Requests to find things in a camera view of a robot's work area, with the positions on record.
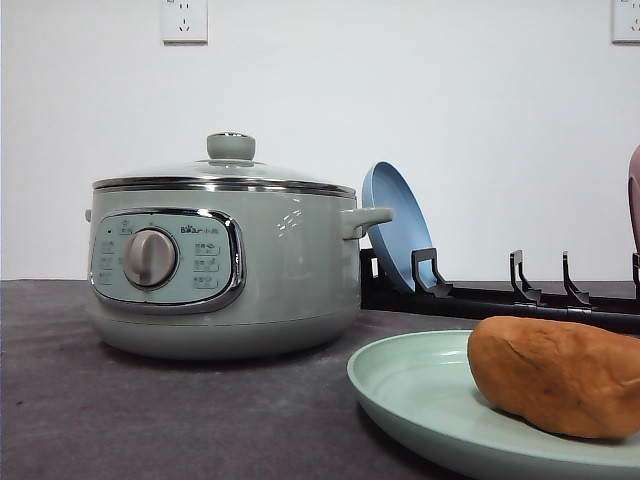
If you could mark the glass steamer lid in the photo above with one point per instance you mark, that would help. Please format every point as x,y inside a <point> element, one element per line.
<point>230,166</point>

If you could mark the green plate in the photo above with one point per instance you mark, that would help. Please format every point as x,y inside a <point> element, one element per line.
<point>420,386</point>

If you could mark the brown potato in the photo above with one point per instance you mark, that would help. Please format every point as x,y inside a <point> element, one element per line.
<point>567,378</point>

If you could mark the blue plate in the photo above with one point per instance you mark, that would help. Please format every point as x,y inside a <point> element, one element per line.
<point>395,240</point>

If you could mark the green electric steamer pot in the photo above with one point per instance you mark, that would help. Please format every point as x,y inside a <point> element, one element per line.
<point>219,267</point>

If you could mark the pink plate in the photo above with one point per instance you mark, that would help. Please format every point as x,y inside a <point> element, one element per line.
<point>634,194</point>

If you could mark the black dish rack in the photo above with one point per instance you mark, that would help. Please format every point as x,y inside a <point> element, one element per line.
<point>429,294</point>

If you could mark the white wall socket left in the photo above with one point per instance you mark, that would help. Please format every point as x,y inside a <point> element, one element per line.
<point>184,22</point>

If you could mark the white wall socket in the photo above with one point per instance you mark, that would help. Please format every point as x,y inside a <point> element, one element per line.
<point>625,23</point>
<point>184,22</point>

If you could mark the white wall socket right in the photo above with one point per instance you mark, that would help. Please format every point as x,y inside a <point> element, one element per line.
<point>625,23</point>

